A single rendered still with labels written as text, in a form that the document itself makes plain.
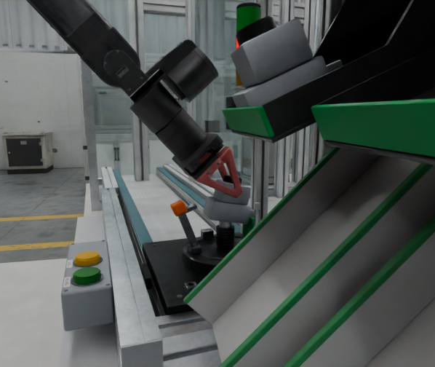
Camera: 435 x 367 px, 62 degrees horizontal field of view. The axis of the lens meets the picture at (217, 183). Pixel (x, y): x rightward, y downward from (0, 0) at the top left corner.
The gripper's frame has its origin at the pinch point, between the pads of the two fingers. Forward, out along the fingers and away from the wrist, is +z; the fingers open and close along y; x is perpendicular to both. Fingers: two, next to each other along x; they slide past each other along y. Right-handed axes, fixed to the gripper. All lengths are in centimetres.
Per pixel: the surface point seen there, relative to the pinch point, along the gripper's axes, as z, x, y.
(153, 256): 0.5, 16.7, 4.6
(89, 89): -30, 2, 81
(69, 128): -40, 65, 819
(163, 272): 0.8, 16.5, -2.1
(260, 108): -15.8, -0.2, -33.1
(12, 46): -231, 23, 830
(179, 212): -3.7, 8.4, -1.1
